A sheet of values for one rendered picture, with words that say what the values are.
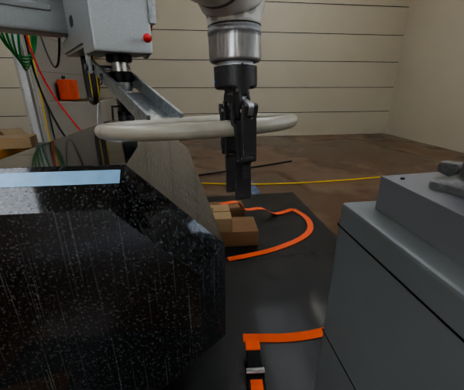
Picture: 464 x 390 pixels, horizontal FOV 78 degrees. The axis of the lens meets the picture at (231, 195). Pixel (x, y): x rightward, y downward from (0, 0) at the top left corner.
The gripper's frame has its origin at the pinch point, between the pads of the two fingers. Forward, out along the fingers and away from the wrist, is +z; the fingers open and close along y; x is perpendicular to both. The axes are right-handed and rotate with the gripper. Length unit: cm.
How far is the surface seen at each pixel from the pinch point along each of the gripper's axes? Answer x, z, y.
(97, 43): 24, -36, 72
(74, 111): 69, -10, 363
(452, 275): -22.4, 10.9, -27.7
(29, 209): 42.4, 8.0, 24.9
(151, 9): 3, -48, 75
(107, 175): 24.7, 2.1, 25.9
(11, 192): 46, 4, 29
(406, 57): -545, -92, 425
